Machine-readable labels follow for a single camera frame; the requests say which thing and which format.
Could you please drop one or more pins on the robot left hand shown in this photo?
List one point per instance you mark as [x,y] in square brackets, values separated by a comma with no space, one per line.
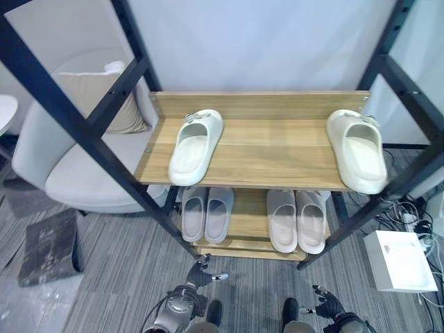
[198,277]

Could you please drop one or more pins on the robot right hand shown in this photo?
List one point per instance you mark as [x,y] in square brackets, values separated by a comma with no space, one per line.
[329,307]

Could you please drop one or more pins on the grey slipper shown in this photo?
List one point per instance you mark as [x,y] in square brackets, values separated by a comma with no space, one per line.
[218,222]
[192,222]

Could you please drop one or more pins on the small wooden shelf board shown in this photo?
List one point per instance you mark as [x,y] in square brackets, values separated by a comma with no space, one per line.
[248,215]

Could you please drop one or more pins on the beige slipper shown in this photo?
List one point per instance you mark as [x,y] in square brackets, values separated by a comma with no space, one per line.
[282,229]
[311,229]

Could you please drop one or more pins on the white square box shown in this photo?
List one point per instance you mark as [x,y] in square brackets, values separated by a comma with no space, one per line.
[399,263]

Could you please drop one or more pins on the white power strip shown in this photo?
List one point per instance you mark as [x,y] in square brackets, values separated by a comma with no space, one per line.
[409,218]

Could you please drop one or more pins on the cream slipper with buckle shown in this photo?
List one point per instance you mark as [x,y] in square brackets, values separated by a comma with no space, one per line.
[364,163]
[189,157]

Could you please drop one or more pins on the large wooden shelf board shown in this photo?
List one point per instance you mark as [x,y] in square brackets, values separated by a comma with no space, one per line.
[263,152]

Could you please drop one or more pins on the white armchair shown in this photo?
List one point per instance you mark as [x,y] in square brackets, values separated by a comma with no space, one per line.
[83,180]

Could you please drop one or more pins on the dark marble block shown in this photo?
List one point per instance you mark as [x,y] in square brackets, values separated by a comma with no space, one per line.
[48,246]

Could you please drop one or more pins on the beige cushion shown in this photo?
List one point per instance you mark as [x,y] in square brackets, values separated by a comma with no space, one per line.
[123,114]

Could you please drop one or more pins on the round white table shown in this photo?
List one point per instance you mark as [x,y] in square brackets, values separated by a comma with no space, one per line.
[6,112]

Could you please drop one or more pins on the black metal rack frame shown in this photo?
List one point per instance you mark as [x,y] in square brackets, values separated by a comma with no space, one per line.
[74,114]

